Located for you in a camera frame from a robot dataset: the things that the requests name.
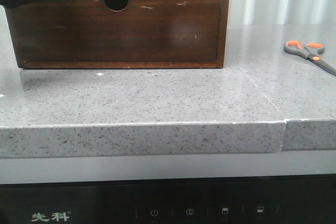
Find black built-in appliance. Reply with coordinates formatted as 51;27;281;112
1;175;335;223

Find grey orange scissors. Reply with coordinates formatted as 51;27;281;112
284;40;335;76

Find lower wooden drawer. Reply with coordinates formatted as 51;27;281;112
6;0;221;62

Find dark wooden drawer cabinet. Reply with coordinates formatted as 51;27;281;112
9;0;229;69

